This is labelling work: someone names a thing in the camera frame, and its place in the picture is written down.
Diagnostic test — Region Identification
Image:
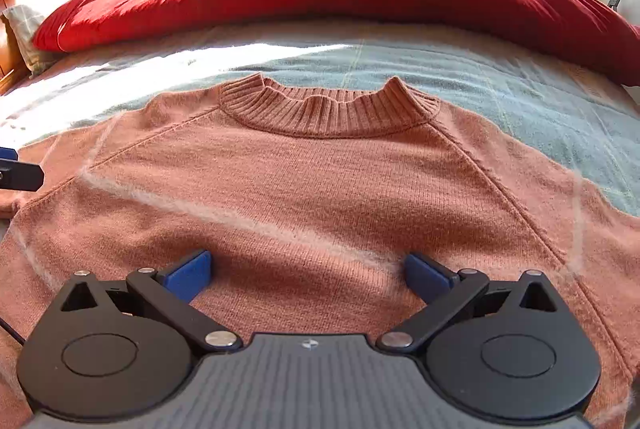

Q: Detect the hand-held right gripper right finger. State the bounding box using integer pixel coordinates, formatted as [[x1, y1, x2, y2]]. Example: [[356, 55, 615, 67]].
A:
[[376, 252, 560, 356]]

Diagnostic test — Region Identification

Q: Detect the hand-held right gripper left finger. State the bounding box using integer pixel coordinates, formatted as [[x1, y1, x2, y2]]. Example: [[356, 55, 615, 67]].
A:
[[59, 249, 244, 354]]

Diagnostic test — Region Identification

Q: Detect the pink knit sweater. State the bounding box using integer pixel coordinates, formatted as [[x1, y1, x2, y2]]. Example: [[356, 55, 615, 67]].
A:
[[0, 74, 640, 429]]

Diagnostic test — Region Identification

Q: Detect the checked pillow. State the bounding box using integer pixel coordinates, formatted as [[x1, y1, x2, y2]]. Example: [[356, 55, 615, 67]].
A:
[[1, 3, 54, 78]]

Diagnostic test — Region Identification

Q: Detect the black cable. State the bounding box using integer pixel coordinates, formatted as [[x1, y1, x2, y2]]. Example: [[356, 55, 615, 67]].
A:
[[0, 315, 27, 346]]

